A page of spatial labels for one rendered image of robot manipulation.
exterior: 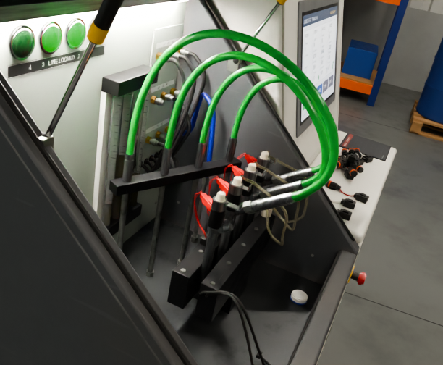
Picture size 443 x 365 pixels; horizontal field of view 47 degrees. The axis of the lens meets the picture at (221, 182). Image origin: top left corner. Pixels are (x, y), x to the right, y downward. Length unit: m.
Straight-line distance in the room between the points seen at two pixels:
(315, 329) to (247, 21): 0.68
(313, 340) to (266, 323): 0.21
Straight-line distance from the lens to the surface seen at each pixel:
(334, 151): 0.83
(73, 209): 0.64
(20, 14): 0.76
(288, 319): 1.19
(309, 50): 1.42
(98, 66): 0.98
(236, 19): 1.22
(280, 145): 1.20
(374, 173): 1.65
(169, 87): 1.24
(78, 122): 0.98
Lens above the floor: 1.59
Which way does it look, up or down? 27 degrees down
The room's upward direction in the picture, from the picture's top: 12 degrees clockwise
